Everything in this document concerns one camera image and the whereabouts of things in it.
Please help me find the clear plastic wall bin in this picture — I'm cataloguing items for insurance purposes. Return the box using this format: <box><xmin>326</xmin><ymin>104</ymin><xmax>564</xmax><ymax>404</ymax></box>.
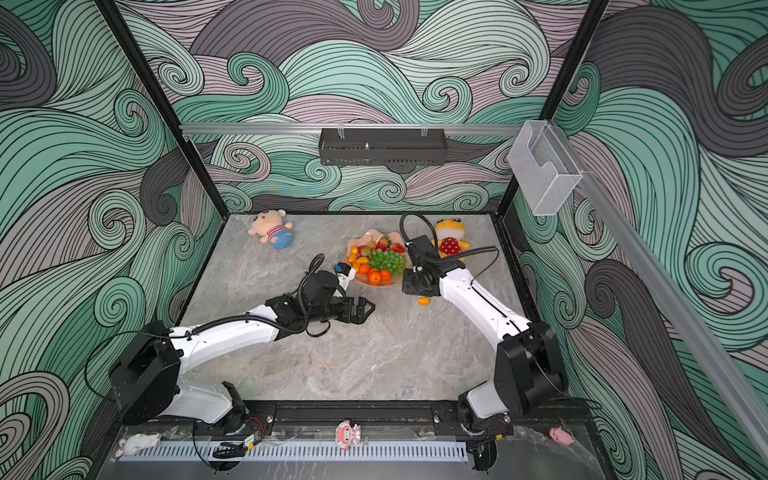
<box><xmin>507</xmin><ymin>120</ymin><xmax>583</xmax><ymax>217</ymax></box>

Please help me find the pink pig toy small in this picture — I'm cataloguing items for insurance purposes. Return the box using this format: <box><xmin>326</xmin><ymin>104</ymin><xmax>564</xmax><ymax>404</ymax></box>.
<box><xmin>548</xmin><ymin>427</ymin><xmax>574</xmax><ymax>446</ymax></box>

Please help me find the white mouse toy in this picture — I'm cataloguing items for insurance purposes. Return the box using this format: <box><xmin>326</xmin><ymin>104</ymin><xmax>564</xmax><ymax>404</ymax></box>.
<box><xmin>115</xmin><ymin>433</ymin><xmax>161</xmax><ymax>458</ymax></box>

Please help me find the white ventilated cable duct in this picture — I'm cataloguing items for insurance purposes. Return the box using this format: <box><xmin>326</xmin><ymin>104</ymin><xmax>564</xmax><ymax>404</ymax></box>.
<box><xmin>119</xmin><ymin>441</ymin><xmax>469</xmax><ymax>463</ymax></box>

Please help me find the yellow chick plush toy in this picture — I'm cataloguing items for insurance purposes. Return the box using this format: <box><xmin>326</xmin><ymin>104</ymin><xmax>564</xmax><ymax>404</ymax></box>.
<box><xmin>435</xmin><ymin>219</ymin><xmax>470</xmax><ymax>258</ymax></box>

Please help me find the aluminium rail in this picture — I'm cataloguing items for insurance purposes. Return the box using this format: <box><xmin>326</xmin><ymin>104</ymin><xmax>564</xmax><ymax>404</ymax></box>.
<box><xmin>179</xmin><ymin>122</ymin><xmax>522</xmax><ymax>137</ymax></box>
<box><xmin>545</xmin><ymin>122</ymin><xmax>768</xmax><ymax>463</ymax></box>

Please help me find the green grape bunch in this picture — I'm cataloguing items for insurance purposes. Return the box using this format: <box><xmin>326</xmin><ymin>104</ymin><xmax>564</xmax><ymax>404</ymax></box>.
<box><xmin>369</xmin><ymin>250</ymin><xmax>405</xmax><ymax>276</ymax></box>

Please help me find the pink pig plush toy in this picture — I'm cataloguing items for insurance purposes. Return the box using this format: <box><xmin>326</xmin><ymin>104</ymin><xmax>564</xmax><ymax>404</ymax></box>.
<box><xmin>248</xmin><ymin>209</ymin><xmax>293</xmax><ymax>250</ymax></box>

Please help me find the pink octopus figurine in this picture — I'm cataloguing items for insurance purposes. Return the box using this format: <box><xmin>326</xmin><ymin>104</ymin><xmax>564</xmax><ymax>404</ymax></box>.
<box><xmin>335</xmin><ymin>420</ymin><xmax>362</xmax><ymax>451</ymax></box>

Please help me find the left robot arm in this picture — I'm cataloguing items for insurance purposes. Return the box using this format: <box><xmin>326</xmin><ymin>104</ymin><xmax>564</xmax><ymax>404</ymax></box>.
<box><xmin>109</xmin><ymin>270</ymin><xmax>375</xmax><ymax>434</ymax></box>

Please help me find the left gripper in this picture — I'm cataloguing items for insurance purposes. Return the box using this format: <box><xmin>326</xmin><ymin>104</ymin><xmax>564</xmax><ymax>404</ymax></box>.
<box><xmin>309</xmin><ymin>294</ymin><xmax>377</xmax><ymax>326</ymax></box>

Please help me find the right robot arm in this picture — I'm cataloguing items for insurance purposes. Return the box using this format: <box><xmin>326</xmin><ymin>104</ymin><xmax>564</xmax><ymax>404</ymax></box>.
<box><xmin>403</xmin><ymin>235</ymin><xmax>567</xmax><ymax>434</ymax></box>

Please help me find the pink scalloped fruit bowl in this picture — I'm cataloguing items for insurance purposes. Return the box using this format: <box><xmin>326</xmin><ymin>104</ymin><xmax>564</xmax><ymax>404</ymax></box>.
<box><xmin>345</xmin><ymin>229</ymin><xmax>412</xmax><ymax>287</ymax></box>

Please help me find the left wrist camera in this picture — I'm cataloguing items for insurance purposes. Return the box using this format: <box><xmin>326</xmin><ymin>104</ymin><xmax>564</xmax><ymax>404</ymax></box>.
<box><xmin>334</xmin><ymin>263</ymin><xmax>356</xmax><ymax>296</ymax></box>

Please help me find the black wall tray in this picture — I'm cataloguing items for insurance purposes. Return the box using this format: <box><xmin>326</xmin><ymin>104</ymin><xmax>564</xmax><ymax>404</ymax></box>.
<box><xmin>318</xmin><ymin>127</ymin><xmax>448</xmax><ymax>168</ymax></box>

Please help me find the aluminium rail right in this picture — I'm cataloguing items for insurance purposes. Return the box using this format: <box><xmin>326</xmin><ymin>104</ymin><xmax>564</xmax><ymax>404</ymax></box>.
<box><xmin>545</xmin><ymin>122</ymin><xmax>768</xmax><ymax>463</ymax></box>

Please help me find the aluminium rail back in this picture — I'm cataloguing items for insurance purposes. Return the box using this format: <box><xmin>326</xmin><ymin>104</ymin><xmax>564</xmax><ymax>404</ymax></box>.
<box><xmin>179</xmin><ymin>122</ymin><xmax>522</xmax><ymax>137</ymax></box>

